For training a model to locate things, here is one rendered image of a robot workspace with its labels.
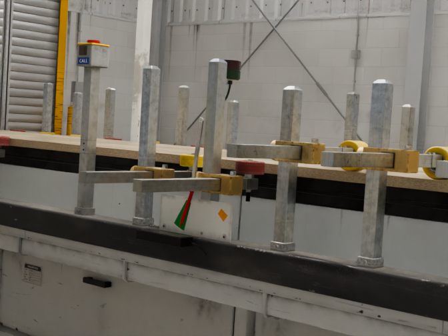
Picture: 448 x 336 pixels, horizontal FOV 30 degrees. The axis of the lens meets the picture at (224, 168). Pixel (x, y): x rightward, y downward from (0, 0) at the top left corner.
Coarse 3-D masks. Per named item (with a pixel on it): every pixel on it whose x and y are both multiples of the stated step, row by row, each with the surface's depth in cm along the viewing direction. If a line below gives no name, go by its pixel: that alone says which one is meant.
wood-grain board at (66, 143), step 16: (16, 144) 312; (32, 144) 305; (48, 144) 299; (64, 144) 293; (96, 144) 305; (112, 144) 316; (128, 144) 328; (160, 144) 355; (160, 160) 262; (176, 160) 257; (224, 160) 244; (256, 160) 250; (272, 160) 257; (304, 176) 226; (320, 176) 222; (336, 176) 219; (352, 176) 216; (400, 176) 207; (416, 176) 212
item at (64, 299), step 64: (0, 192) 320; (64, 192) 294; (128, 192) 273; (256, 192) 238; (320, 192) 224; (0, 256) 325; (384, 256) 210; (0, 320) 326; (64, 320) 300; (128, 320) 278; (192, 320) 259; (256, 320) 242
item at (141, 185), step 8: (136, 184) 197; (144, 184) 196; (152, 184) 198; (160, 184) 200; (168, 184) 202; (176, 184) 204; (184, 184) 206; (192, 184) 209; (200, 184) 211; (208, 184) 213; (216, 184) 215; (248, 184) 225; (256, 184) 228; (144, 192) 196; (152, 192) 198
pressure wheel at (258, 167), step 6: (240, 162) 225; (246, 162) 224; (252, 162) 224; (258, 162) 224; (264, 162) 227; (240, 168) 225; (246, 168) 224; (252, 168) 224; (258, 168) 224; (264, 168) 227; (246, 174) 227; (252, 174) 224; (258, 174) 224; (246, 192) 228; (246, 198) 228
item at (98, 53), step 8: (88, 48) 250; (96, 48) 250; (104, 48) 252; (80, 56) 252; (88, 56) 250; (96, 56) 250; (104, 56) 252; (80, 64) 252; (88, 64) 250; (96, 64) 250; (104, 64) 253
